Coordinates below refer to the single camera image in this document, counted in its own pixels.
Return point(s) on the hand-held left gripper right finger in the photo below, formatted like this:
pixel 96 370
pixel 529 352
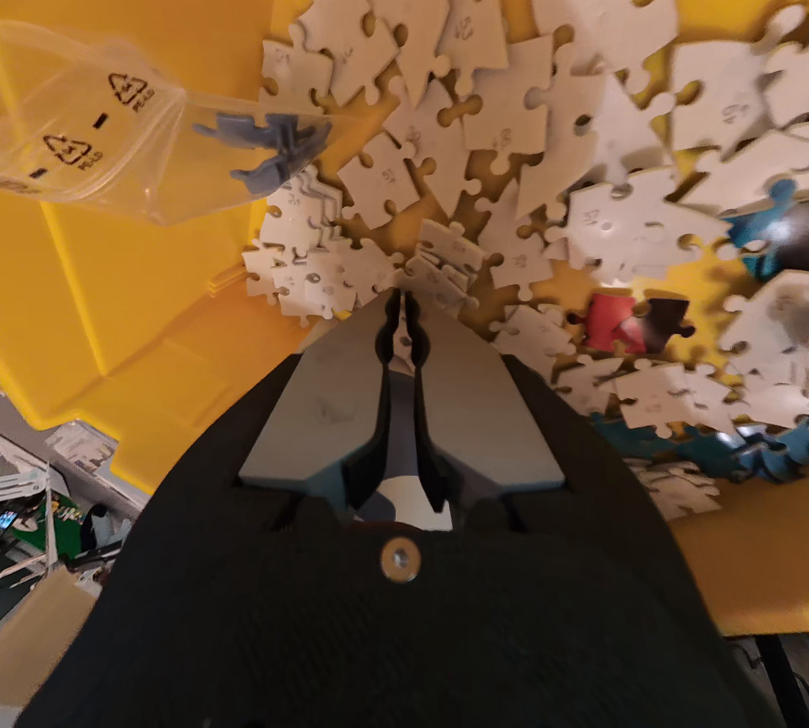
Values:
pixel 486 418

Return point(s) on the clear plastic zip bag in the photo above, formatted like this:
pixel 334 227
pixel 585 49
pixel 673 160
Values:
pixel 76 127

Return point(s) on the grey plastic parts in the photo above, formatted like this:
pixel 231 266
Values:
pixel 281 140

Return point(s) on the red black puzzle piece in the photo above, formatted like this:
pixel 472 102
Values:
pixel 610 323

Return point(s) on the yellow plastic bin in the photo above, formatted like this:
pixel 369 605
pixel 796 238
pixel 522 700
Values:
pixel 126 310

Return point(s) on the pile of white puzzle pieces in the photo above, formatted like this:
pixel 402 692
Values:
pixel 499 121

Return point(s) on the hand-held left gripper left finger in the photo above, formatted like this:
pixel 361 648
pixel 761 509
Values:
pixel 316 412

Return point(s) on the cardboard box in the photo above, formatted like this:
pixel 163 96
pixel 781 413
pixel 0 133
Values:
pixel 38 627

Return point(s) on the blue puzzle piece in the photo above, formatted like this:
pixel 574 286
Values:
pixel 768 235

